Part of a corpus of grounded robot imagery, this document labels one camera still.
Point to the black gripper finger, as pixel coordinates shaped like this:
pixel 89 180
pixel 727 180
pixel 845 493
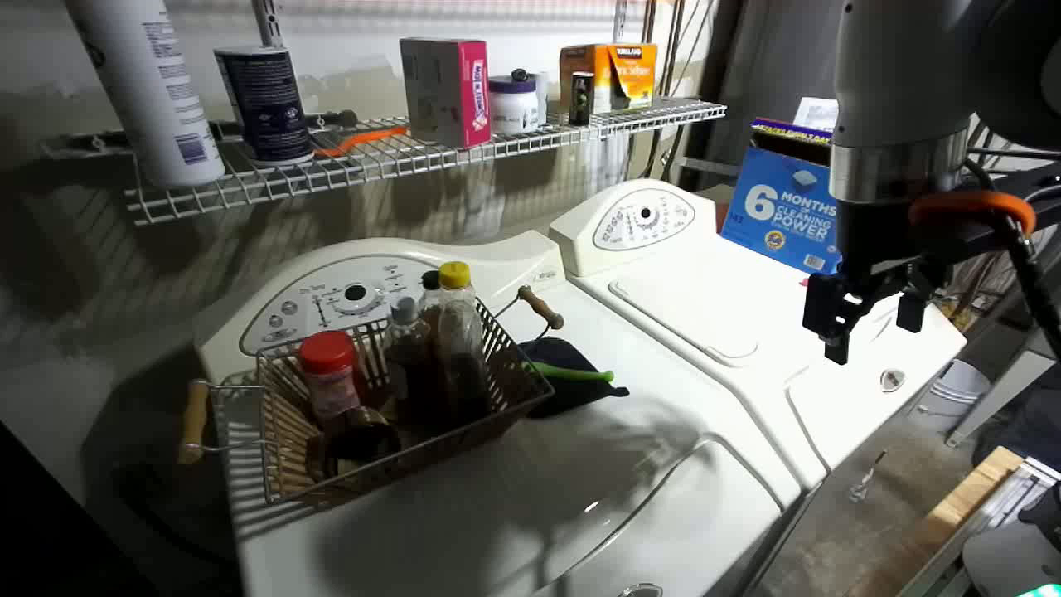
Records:
pixel 834 305
pixel 911 311

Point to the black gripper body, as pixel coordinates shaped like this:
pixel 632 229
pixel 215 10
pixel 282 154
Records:
pixel 883 249

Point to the wire basket with wooden handles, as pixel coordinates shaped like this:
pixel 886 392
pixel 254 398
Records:
pixel 294 462

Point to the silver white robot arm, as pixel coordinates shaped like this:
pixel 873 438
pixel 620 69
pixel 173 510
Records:
pixel 908 82

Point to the right white washing machine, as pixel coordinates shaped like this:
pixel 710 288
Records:
pixel 650 252

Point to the white washing machine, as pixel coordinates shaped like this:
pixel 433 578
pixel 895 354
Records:
pixel 650 252
pixel 669 482

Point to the left white washing machine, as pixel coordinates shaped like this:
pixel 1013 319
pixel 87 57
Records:
pixel 669 482

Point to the blue and orange carton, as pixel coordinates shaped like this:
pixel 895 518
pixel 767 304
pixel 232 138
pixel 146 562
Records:
pixel 780 205

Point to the wooden plank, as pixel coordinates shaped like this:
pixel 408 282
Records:
pixel 939 526

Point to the black cloth pad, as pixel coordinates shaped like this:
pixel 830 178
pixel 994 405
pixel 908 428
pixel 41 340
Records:
pixel 566 392

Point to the green stick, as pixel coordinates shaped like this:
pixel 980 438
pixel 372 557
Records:
pixel 567 373

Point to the orange Kirkland box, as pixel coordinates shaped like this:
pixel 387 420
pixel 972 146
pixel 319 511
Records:
pixel 603 79

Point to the white jar purple lid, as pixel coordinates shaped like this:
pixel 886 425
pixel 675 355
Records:
pixel 516 105

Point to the yellow cap dark sauce bottle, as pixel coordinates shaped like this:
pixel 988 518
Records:
pixel 457 342

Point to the black cap dark bottle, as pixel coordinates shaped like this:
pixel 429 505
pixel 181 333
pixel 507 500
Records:
pixel 413 361

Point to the pink and grey box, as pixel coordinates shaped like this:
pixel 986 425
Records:
pixel 444 86

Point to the orange tool on shelf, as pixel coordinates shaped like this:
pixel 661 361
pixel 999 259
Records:
pixel 354 141

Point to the red cap spice jar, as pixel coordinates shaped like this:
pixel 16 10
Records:
pixel 330 366

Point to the dark blue canister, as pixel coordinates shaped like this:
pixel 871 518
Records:
pixel 267 105

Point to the white spray bottle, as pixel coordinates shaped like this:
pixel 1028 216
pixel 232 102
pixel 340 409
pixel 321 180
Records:
pixel 151 86

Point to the white wire shelf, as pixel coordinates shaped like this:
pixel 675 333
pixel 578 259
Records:
pixel 394 159

